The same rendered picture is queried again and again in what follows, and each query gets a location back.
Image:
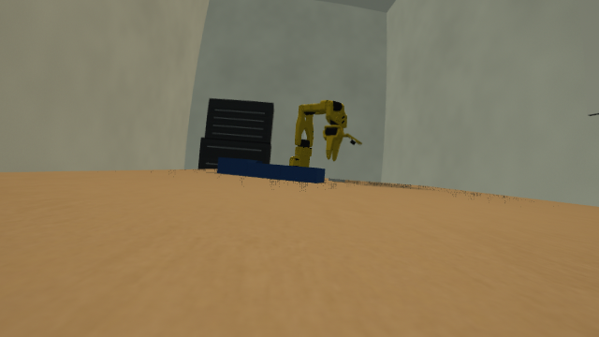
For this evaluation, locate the blue bin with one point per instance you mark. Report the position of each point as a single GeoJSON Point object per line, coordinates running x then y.
{"type": "Point", "coordinates": [236, 166]}

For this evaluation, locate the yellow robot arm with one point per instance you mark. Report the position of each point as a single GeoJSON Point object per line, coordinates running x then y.
{"type": "Point", "coordinates": [335, 115]}

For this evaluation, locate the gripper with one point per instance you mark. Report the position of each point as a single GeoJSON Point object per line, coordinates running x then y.
{"type": "Point", "coordinates": [334, 135]}

